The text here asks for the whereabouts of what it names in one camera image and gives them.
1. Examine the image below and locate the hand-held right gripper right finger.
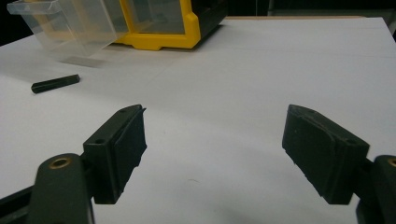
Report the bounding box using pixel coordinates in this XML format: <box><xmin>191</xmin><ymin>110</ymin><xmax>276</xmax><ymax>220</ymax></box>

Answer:
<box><xmin>281</xmin><ymin>104</ymin><xmax>371</xmax><ymax>205</ymax></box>

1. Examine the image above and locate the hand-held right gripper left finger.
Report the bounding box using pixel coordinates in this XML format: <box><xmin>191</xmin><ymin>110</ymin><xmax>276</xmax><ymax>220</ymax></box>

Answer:
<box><xmin>82</xmin><ymin>104</ymin><xmax>148</xmax><ymax>205</ymax></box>

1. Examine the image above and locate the small black hexagonal rod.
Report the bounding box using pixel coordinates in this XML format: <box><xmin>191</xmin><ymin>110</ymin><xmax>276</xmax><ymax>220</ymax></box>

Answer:
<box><xmin>31</xmin><ymin>74</ymin><xmax>81</xmax><ymax>94</ymax></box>

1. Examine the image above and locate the clear plastic drawer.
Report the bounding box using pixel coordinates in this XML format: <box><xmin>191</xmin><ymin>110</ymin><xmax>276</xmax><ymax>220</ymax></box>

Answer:
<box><xmin>7</xmin><ymin>0</ymin><xmax>129</xmax><ymax>59</ymax></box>

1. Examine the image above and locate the yellow and black storage cabinet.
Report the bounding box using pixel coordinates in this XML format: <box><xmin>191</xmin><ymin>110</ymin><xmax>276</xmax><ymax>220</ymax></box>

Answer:
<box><xmin>114</xmin><ymin>0</ymin><xmax>229</xmax><ymax>51</ymax></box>

